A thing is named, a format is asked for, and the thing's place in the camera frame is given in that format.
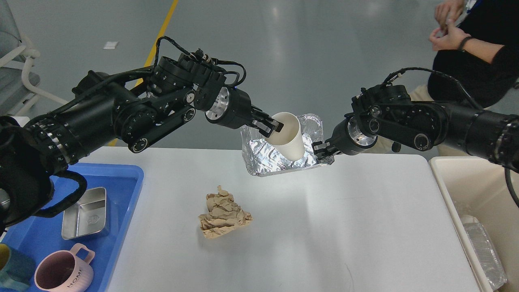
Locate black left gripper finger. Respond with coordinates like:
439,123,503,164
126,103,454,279
251,105,284,133
249,120,278,138

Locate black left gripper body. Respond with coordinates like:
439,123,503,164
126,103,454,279
205,87,253,129

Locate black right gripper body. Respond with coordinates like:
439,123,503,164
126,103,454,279
329,117,378,155

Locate white paper cup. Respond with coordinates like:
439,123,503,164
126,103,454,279
265,112,305,161

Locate aluminium foil tray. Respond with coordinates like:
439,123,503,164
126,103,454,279
240,114,335,177

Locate brown paper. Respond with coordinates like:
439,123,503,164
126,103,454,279
198,185,253,239

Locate stainless steel rectangular container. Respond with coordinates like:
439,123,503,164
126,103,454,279
61,187,110,240

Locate pink HOME mug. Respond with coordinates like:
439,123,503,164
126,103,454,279
34,243,96,292

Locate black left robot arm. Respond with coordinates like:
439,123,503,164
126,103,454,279
0,36,287,233

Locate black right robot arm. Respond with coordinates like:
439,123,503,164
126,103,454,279
312,68,519,203

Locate beige plastic bin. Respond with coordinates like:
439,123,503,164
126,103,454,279
429,157,519,292

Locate person in khaki trousers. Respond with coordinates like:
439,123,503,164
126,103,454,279
365,0,519,157

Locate teal yellow cup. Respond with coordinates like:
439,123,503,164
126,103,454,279
0,243,36,292

